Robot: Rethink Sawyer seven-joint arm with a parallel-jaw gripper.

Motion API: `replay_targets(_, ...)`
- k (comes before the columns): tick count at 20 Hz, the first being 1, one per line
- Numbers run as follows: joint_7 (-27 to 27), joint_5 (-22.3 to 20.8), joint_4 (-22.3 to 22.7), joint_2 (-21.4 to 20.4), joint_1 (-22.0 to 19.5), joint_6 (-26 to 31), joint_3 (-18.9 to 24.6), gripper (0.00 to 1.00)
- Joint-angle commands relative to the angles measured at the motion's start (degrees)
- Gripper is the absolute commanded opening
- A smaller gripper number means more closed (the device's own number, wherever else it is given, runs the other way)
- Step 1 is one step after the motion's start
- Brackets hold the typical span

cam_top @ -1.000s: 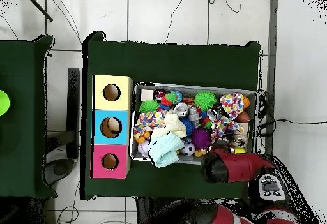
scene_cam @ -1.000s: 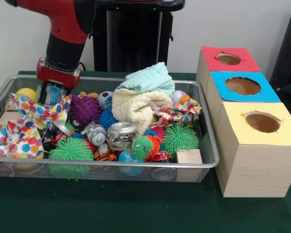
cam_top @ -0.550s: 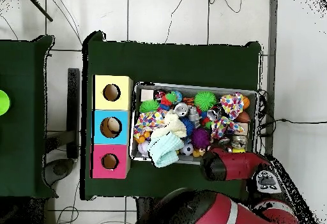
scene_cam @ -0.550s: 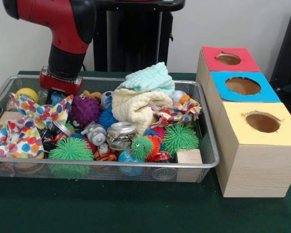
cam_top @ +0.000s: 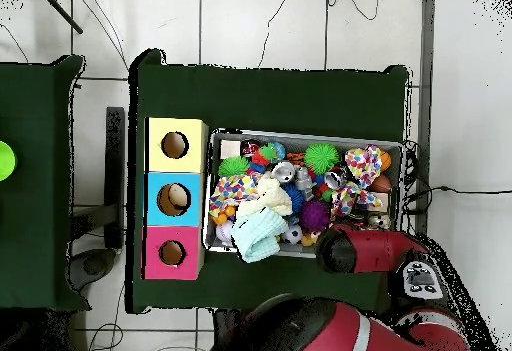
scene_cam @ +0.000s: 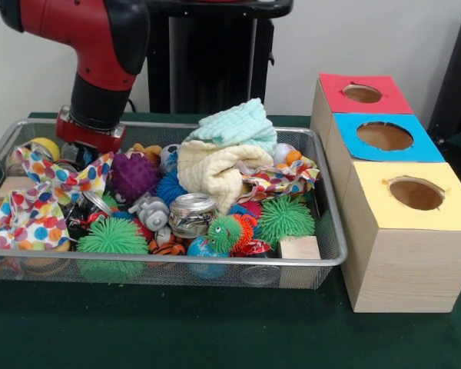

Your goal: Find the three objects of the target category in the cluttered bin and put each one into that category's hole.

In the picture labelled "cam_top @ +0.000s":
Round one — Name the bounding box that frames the dark green tablecloth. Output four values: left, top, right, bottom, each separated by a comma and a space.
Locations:
0, 54, 90, 312
126, 48, 410, 314

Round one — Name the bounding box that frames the wooden box with three holes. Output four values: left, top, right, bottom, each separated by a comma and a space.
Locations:
141, 116, 210, 281

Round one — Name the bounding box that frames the silver wire mesh bin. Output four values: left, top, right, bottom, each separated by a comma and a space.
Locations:
202, 127, 405, 264

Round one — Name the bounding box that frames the mint green waffle cloth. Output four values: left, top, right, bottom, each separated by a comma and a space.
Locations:
230, 206, 290, 264

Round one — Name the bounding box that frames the plain wooden block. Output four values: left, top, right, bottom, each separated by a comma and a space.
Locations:
220, 139, 242, 159

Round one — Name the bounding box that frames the large polka dot cloth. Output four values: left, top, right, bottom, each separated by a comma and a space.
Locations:
330, 144, 384, 218

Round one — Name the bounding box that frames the bright green round lid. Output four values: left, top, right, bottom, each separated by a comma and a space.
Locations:
0, 140, 17, 182

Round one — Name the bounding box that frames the small polka dot cloth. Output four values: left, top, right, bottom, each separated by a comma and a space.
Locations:
208, 172, 261, 218

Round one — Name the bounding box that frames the cream waffle cloth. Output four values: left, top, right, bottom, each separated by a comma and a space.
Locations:
235, 176, 294, 218

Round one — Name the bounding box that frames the black rod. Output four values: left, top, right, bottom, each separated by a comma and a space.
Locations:
41, 0, 84, 35

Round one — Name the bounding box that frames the black monitor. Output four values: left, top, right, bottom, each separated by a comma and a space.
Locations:
104, 106, 126, 248

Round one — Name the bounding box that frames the crushed silver can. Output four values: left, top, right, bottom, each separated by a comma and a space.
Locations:
271, 160, 297, 184

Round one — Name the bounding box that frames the large green spiky ball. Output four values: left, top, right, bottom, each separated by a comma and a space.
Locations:
302, 142, 340, 176

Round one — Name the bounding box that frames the grey stand base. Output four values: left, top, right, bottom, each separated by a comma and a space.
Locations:
68, 247, 118, 293

